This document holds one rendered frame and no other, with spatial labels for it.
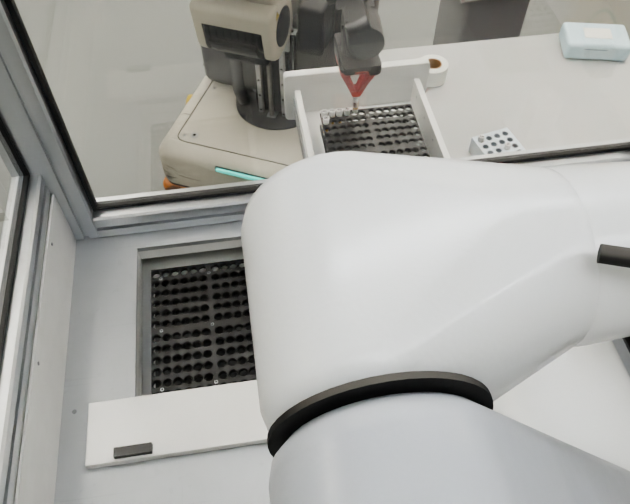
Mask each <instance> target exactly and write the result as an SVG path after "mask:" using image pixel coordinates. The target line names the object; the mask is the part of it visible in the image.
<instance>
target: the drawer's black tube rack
mask: <svg viewBox="0 0 630 504"><path fill-rule="evenodd" d="M154 284H155V288H154V287H153V286H154ZM154 294H155V297H153V295H154ZM154 304H155V307H153V305H154ZM154 314H155V318H154V317H153V316H154ZM154 325H155V328H153V326H154ZM154 338H155V342H154V341H153V340H154ZM154 350H155V353H154V352H153V351H154ZM154 361H155V364H153V363H154ZM155 371H156V376H154V372H155ZM251 380H257V377H256V368H255V359H254V350H253V340H252V331H251V322H250V313H249V304H248V295H247V285H246V276H245V268H244V269H236V270H228V271H220V272H212V273H211V272H210V271H209V263H208V272H207V273H204V274H196V275H188V276H180V277H172V278H164V279H163V278H162V277H160V278H159V279H156V280H151V394H158V393H166V392H173V391H180V390H187V389H194V388H201V387H208V386H215V385H223V384H230V383H237V382H244V381H251ZM155 383H156V388H154V384H155Z"/></svg>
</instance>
